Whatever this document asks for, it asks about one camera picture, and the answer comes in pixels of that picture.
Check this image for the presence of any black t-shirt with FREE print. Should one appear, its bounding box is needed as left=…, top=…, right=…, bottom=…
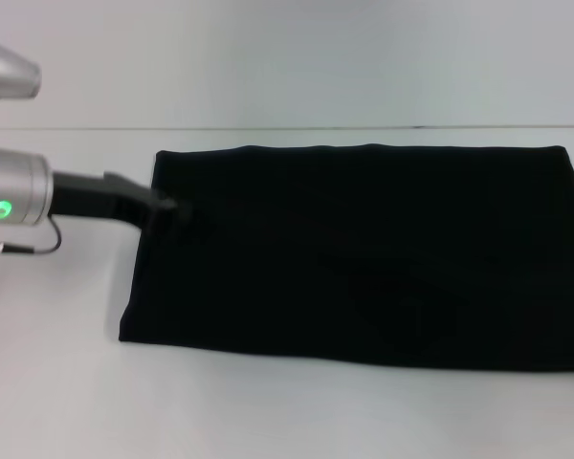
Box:
left=118, top=142, right=574, bottom=372

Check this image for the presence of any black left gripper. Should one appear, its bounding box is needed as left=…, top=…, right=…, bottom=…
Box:
left=50, top=170, right=198, bottom=241

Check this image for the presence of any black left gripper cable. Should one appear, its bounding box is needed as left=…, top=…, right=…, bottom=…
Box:
left=0, top=214, right=62, bottom=255

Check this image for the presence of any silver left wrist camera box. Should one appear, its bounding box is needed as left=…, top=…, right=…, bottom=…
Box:
left=0, top=37, right=43, bottom=116

